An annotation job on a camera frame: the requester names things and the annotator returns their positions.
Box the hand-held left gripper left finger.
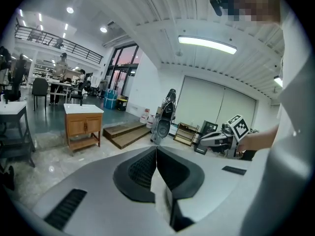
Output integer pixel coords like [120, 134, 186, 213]
[113, 146, 158, 204]

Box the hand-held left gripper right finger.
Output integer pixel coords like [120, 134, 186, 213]
[157, 146, 205, 232]

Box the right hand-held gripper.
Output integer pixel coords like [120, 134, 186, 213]
[196, 114, 249, 160]

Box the person's right forearm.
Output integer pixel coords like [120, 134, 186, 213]
[239, 125, 280, 152]

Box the black cabinet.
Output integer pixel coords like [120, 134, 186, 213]
[194, 119, 219, 155]

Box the wooden slatted rack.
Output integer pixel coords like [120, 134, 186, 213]
[173, 121, 200, 147]

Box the white sliding door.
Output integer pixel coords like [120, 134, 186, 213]
[175, 75, 257, 135]

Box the wooden step platform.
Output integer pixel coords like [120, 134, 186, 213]
[102, 121, 152, 149]

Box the person's white shirt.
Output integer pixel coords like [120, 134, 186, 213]
[240, 8, 314, 236]

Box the black grey scooter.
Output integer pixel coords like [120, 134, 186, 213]
[150, 88, 177, 146]

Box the clear water jug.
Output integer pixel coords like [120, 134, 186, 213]
[139, 107, 151, 124]
[146, 114, 156, 129]

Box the wooden cabinet with white top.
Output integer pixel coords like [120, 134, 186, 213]
[63, 103, 105, 156]

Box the black storage box yellow lid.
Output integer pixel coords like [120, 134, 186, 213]
[116, 95, 129, 112]

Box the blue barrel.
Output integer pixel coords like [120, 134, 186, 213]
[103, 88, 117, 110]

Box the black office chair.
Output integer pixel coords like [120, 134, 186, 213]
[70, 80, 90, 102]

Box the black framed glass door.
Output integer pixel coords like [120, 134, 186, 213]
[105, 44, 140, 100]

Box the person's head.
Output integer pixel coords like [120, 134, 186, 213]
[220, 0, 282, 22]

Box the grey table with white top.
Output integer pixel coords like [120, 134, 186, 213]
[0, 100, 36, 168]

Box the black mezzanine railing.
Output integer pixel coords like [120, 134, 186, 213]
[14, 24, 104, 65]

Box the black head-mounted camera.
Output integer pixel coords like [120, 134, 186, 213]
[209, 0, 223, 17]

